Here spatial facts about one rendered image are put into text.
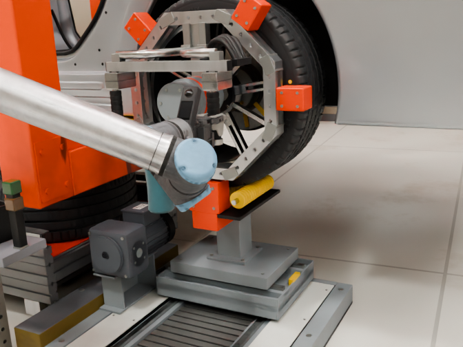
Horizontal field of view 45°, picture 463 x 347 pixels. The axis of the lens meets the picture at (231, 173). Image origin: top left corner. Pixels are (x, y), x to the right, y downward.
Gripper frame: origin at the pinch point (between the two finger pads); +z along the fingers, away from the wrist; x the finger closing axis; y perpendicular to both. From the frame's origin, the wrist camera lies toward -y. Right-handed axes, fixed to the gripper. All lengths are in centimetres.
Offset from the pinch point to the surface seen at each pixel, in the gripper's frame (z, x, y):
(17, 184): -27, -53, 18
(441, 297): 77, 53, 83
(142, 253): 10, -39, 52
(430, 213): 177, 34, 83
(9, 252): -32, -55, 38
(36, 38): -6, -60, -23
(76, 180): 4, -60, 26
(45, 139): -8, -60, 9
